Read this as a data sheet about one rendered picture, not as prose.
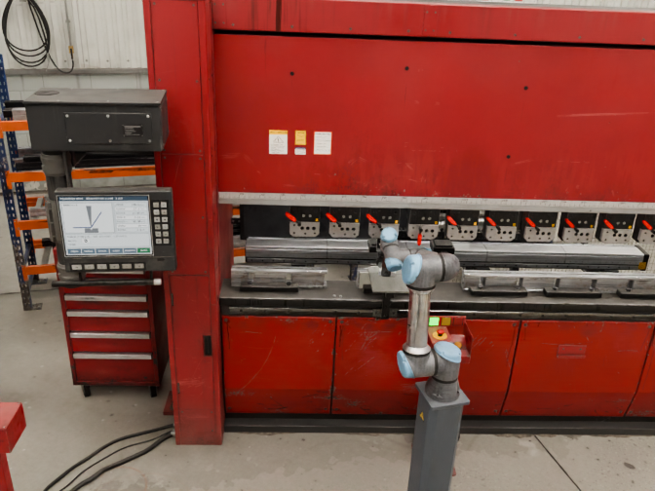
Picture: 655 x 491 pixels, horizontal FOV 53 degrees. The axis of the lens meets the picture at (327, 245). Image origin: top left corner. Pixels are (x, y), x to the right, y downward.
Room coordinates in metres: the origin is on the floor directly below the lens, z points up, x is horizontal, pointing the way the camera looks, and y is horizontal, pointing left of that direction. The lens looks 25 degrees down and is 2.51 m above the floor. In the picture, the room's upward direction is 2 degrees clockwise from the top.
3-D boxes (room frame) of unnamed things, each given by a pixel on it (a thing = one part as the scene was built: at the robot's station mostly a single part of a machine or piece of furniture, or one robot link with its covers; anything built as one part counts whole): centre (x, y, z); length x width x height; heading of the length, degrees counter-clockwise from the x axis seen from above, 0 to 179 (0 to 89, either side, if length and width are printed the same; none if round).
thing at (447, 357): (2.30, -0.52, 0.94); 0.13 x 0.12 x 0.14; 103
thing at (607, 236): (3.12, -1.48, 1.26); 0.15 x 0.09 x 0.17; 93
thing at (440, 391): (2.30, -0.52, 0.82); 0.15 x 0.15 x 0.10
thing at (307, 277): (3.03, 0.25, 0.92); 0.50 x 0.06 x 0.10; 93
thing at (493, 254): (3.38, -0.69, 0.93); 2.30 x 0.14 x 0.10; 93
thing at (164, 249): (2.46, 0.86, 1.42); 0.45 x 0.12 x 0.36; 98
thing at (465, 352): (2.76, -0.62, 0.75); 0.20 x 0.16 x 0.18; 95
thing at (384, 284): (2.91, -0.31, 1.00); 0.26 x 0.18 x 0.01; 3
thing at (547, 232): (3.10, -1.08, 1.26); 0.15 x 0.09 x 0.17; 93
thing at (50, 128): (2.54, 0.92, 1.53); 0.51 x 0.25 x 0.85; 98
